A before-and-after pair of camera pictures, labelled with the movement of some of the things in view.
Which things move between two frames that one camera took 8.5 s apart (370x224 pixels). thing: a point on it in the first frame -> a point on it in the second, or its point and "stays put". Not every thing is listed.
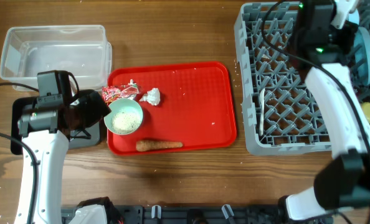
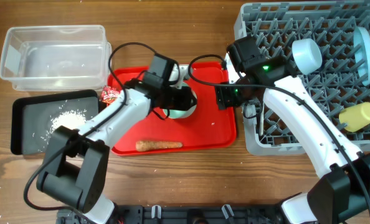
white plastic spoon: x=262 y=94 stays put
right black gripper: x=345 y=33 -> x=223 y=98
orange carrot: x=146 y=145 stays put
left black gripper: x=97 y=109 -> x=185 y=99
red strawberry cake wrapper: x=113 y=92 stays put
